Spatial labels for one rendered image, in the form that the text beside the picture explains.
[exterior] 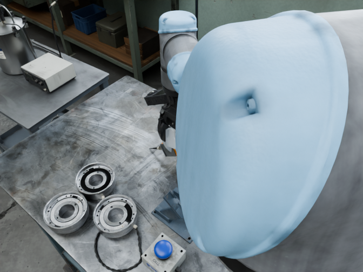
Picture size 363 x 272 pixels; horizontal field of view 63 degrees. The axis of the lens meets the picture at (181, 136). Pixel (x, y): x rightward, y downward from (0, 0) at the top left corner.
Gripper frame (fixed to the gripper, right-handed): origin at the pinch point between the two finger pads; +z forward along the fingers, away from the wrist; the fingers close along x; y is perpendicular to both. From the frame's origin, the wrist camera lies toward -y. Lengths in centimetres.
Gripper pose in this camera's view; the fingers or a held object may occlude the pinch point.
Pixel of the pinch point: (173, 143)
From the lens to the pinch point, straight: 81.4
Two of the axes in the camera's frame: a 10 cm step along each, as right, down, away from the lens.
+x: 6.9, -4.8, 5.4
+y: 7.3, 4.6, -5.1
